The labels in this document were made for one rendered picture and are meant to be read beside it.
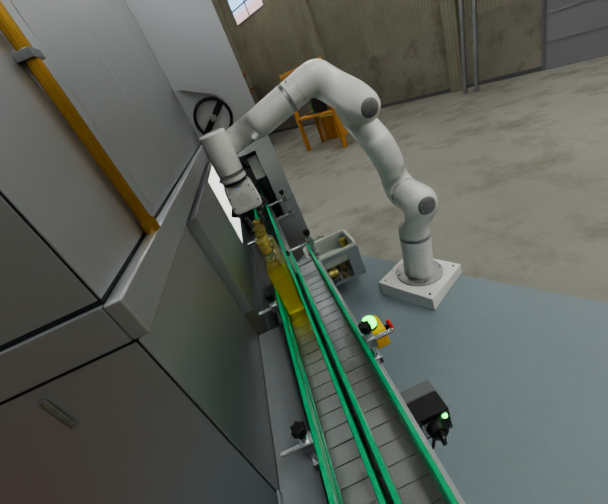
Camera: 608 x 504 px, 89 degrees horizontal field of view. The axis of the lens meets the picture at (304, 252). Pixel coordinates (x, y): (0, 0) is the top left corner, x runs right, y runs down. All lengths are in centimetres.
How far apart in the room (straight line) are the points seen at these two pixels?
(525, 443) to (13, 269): 107
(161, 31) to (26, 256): 169
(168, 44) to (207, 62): 19
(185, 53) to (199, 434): 177
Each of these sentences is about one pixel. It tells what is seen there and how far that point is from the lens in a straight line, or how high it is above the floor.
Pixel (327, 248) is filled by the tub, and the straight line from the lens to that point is 152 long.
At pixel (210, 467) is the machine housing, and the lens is 67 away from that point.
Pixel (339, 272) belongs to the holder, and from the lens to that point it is 141.
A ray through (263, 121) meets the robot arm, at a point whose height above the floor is 162.
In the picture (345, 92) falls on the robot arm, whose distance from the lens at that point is 101.
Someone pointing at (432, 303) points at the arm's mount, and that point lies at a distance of 133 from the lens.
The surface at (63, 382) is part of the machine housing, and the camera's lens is 53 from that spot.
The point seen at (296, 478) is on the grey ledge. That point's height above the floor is 105.
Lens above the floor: 170
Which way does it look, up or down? 28 degrees down
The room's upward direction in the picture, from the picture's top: 24 degrees counter-clockwise
